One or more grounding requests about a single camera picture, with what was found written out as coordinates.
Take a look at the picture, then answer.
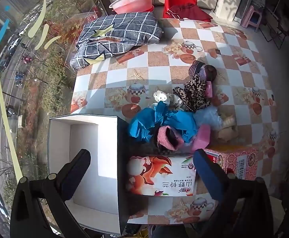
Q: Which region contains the pink plastic stool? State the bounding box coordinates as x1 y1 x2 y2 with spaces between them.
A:
241 5 263 29

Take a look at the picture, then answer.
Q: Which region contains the leopard print cloth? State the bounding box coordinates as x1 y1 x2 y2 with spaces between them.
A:
173 73 212 112

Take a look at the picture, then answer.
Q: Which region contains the cream white sock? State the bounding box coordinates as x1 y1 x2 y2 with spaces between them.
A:
215 113 239 143

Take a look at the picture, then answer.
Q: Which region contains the pink sponge block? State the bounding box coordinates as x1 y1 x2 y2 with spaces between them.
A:
190 124 211 154

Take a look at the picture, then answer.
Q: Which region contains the black metal folding frame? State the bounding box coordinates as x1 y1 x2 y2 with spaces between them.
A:
259 5 287 50

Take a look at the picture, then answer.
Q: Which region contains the white polka dot cloth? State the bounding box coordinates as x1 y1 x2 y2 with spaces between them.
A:
151 90 185 111

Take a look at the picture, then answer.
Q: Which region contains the grey plaid pillow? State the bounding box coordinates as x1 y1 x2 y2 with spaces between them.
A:
69 38 140 69
78 12 163 46

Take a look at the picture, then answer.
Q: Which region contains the dark striped knit hat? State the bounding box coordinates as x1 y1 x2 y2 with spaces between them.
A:
188 60 216 81

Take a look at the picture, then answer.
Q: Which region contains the maroon pink sock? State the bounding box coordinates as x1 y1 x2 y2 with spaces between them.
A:
154 126 186 152

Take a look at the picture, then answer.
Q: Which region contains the red patterned carton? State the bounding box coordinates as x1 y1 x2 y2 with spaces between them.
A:
204 146 260 180

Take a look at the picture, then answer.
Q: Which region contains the white cardboard box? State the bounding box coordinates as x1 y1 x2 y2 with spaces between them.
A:
47 114 132 236

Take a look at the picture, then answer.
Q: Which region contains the red plastic basin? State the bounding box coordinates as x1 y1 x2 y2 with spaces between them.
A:
113 4 155 14

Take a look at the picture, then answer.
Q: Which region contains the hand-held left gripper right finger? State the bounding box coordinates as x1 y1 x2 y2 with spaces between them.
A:
193 149 279 238

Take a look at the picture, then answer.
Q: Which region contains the checkered printed tablecloth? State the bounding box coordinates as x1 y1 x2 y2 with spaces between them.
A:
70 17 281 226

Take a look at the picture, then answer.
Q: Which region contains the light blue fluffy cloth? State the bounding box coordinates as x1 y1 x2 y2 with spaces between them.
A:
193 104 224 131

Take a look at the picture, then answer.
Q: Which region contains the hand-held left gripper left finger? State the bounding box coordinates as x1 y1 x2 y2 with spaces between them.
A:
10 149 91 238

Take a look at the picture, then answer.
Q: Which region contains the pink plastic basin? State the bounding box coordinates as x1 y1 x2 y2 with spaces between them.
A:
109 0 155 14

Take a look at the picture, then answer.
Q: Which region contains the blue crumpled cloth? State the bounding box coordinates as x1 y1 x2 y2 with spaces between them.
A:
128 101 199 144

